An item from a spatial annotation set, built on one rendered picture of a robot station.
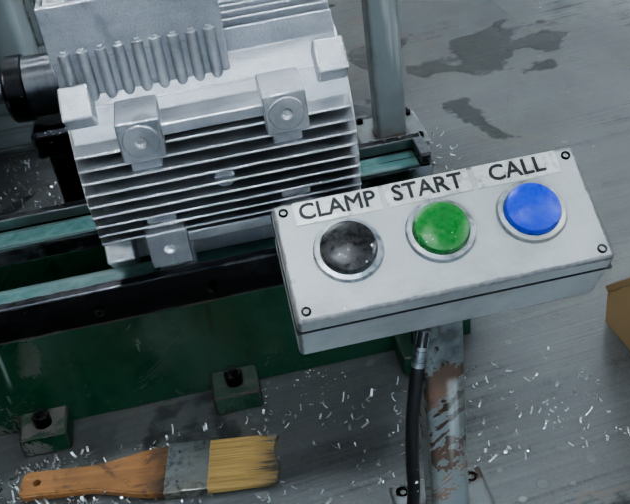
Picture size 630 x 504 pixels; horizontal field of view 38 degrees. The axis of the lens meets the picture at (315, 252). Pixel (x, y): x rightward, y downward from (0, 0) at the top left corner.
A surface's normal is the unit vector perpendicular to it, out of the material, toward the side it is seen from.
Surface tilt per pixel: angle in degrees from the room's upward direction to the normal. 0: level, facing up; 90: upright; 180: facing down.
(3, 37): 90
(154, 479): 0
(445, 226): 31
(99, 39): 90
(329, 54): 45
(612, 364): 0
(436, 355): 90
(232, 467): 4
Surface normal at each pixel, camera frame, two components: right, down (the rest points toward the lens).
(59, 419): -0.12, -0.80
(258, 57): 0.00, -0.33
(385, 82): 0.18, 0.56
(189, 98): 0.06, -0.07
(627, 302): -0.96, 0.26
